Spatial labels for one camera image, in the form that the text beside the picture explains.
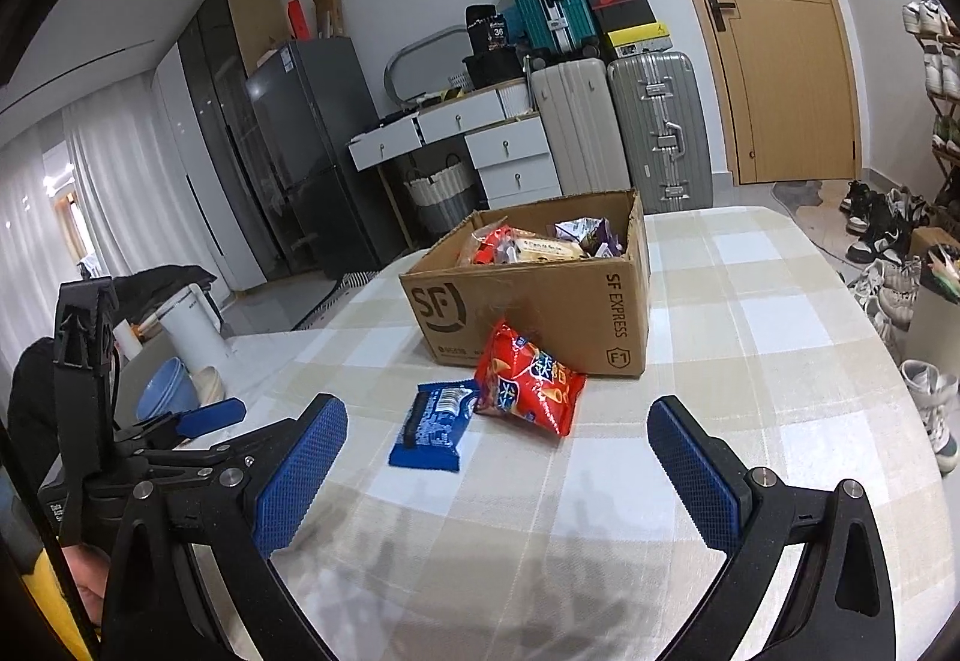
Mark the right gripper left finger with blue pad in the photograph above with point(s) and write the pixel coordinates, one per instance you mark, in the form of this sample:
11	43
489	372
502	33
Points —
157	605

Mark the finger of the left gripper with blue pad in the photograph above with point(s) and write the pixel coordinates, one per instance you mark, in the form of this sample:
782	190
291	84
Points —
207	419

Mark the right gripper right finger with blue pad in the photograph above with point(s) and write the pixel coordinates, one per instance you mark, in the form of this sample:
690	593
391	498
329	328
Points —
839	604

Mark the white purple snack bag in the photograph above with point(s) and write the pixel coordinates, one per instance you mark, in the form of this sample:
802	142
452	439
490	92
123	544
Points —
595	236

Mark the beige wafer roll pack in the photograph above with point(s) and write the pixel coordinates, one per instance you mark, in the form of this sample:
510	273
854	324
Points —
538	250

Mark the white red snack bag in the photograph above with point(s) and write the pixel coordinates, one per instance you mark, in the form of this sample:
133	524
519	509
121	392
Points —
496	245

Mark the yellow left sleeve forearm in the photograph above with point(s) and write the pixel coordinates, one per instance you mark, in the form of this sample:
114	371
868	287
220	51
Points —
45	589

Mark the person's left hand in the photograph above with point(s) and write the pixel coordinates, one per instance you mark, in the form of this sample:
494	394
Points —
90	569

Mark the blue bowl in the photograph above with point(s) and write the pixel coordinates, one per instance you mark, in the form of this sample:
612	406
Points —
170	390

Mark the white kettle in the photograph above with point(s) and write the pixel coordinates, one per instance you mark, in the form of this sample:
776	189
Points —
194	327

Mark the blue cookie pack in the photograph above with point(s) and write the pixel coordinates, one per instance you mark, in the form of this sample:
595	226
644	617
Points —
439	416

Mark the checked tablecloth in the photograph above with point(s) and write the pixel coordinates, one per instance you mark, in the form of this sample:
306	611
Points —
579	548

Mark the red cone snack bag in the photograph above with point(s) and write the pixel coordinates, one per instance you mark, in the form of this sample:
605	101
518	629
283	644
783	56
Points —
518	379

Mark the grey white sneaker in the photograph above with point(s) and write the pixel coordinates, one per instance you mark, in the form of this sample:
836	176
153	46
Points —
932	392

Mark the SF cardboard box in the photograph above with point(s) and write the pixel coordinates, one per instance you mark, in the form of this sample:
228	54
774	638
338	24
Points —
591	314

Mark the dark grey refrigerator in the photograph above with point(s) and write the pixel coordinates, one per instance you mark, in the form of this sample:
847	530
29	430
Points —
311	101

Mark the white curtain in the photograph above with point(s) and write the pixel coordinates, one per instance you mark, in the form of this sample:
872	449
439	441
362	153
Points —
123	161

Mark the woven laundry basket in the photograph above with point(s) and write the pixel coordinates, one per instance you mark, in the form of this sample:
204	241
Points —
443	199

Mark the white drawer desk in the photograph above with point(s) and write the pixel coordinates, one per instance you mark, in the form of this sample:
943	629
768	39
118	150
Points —
504	136

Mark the black glass cabinet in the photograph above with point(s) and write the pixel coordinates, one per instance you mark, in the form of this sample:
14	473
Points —
219	50

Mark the grey silver suitcase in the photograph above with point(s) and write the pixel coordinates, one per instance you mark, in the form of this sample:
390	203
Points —
658	105

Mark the oval mirror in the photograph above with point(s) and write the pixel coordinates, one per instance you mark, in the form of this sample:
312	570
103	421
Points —
432	64

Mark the beige suitcase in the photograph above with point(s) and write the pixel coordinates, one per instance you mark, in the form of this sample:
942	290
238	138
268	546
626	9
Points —
576	109

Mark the black bag on desk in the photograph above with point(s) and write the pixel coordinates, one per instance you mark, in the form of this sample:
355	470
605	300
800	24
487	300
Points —
493	59

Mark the yellow shoe box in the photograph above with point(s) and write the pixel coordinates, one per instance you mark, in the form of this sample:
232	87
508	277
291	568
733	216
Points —
649	37

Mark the wooden door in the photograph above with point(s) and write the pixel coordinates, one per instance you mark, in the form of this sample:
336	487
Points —
785	85

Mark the shoe rack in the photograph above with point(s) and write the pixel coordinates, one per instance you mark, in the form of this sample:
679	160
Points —
931	27

